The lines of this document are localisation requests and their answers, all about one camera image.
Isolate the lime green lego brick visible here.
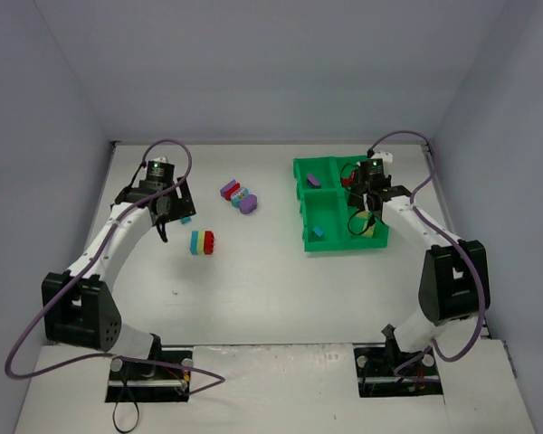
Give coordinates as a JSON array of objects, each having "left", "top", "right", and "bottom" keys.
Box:
[{"left": 357, "top": 211, "right": 376, "bottom": 238}]

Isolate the small teal lego cube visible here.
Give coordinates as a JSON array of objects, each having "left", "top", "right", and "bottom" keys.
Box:
[{"left": 312, "top": 227, "right": 324, "bottom": 238}]

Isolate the purple sloped lego brick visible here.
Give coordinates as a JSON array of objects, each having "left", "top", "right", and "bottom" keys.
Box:
[{"left": 306, "top": 173, "right": 321, "bottom": 189}]

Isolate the teal yellow red lego stack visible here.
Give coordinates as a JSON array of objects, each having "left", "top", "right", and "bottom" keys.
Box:
[{"left": 189, "top": 231, "right": 215, "bottom": 256}]

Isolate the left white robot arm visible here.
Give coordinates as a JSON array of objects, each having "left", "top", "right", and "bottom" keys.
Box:
[{"left": 42, "top": 157, "right": 195, "bottom": 360}]

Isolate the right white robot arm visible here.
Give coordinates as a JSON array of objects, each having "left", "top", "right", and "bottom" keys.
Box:
[{"left": 349, "top": 154, "right": 491, "bottom": 361}]

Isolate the green divided sorting tray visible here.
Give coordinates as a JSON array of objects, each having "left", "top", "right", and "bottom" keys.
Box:
[{"left": 292, "top": 156, "right": 388, "bottom": 253}]

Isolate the purple lego with red brick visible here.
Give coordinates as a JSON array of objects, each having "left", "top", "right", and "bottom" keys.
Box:
[{"left": 220, "top": 179, "right": 241, "bottom": 201}]

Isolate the teal printed purple lego stack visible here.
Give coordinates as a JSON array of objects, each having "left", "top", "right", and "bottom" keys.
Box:
[{"left": 230, "top": 188, "right": 258, "bottom": 215}]

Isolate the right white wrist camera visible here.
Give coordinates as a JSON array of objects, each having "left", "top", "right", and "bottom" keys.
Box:
[{"left": 373, "top": 151, "right": 394, "bottom": 165}]

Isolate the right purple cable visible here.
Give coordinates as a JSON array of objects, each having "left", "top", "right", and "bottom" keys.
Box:
[{"left": 366, "top": 130, "right": 488, "bottom": 385}]

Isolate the purple cable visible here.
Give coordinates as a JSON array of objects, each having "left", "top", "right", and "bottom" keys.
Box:
[
  {"left": 4, "top": 138, "right": 227, "bottom": 399},
  {"left": 366, "top": 130, "right": 488, "bottom": 385}
]

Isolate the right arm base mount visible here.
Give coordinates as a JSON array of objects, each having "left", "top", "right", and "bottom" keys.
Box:
[{"left": 353, "top": 344, "right": 443, "bottom": 399}]

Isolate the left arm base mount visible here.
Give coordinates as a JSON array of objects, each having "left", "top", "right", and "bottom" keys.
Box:
[{"left": 105, "top": 360, "right": 191, "bottom": 403}]

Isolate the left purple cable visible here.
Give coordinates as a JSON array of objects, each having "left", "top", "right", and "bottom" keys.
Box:
[{"left": 4, "top": 138, "right": 227, "bottom": 399}]

